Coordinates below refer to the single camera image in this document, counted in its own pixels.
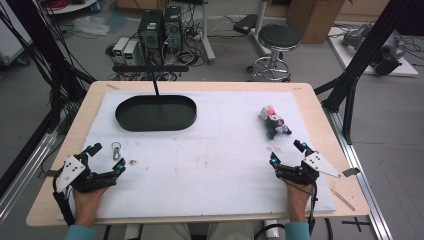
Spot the black metal frame post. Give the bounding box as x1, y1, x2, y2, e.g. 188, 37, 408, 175
314, 0, 424, 145
4, 0, 98, 134

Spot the person's left hand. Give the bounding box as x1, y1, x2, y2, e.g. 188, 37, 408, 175
72, 187, 108, 227

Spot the red cable coil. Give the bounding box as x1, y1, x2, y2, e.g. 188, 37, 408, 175
46, 0, 69, 10

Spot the white power supply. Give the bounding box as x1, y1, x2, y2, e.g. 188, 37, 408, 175
111, 36, 130, 65
123, 39, 143, 67

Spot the tall cardboard box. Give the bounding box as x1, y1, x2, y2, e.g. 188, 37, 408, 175
286, 0, 348, 45

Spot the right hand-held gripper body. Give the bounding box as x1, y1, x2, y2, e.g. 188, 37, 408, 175
275, 151, 342, 186

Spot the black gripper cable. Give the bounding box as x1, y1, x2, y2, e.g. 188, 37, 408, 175
52, 168, 77, 227
307, 181, 318, 236

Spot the white plastic bag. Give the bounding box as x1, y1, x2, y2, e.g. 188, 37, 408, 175
72, 15, 112, 37

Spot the grey tape piece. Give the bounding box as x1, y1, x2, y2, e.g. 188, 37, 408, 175
342, 167, 362, 178

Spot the black rack with tray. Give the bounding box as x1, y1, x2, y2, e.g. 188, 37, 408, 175
112, 64, 198, 133

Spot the white paper table cover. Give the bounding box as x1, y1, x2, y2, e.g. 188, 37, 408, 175
56, 90, 337, 221

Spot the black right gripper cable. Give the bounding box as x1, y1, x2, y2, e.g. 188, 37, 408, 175
307, 181, 318, 236

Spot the aluminium rail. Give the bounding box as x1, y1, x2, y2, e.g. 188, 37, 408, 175
323, 108, 395, 240
0, 131, 60, 223

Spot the white board with grey device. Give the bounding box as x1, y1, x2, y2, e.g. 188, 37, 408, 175
327, 23, 420, 78

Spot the grey and white plush toy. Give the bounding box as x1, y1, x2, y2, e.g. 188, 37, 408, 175
258, 104, 293, 141

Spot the black round stool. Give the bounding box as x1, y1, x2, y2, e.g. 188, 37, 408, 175
246, 24, 302, 83

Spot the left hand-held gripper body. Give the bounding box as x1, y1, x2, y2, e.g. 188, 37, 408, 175
55, 154, 118, 194

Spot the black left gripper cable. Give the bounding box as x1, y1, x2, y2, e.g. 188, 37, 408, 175
52, 168, 77, 227

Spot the thin wooden stick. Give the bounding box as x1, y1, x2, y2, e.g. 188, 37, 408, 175
330, 187, 357, 212

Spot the person's right hand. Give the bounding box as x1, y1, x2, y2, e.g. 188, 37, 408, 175
285, 180, 313, 224

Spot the black computer tower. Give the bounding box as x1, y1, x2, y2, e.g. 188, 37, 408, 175
137, 9, 165, 64
162, 4, 184, 54

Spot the flat black device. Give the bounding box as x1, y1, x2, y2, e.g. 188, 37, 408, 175
232, 13, 259, 35

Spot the white round table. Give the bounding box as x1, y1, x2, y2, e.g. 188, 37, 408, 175
44, 0, 101, 16

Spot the wooden table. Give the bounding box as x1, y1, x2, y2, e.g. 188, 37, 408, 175
25, 80, 371, 228

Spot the metal carabiner clip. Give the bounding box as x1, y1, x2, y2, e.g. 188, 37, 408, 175
110, 141, 123, 161

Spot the white-legged wooden desk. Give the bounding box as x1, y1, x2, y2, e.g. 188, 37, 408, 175
198, 0, 273, 65

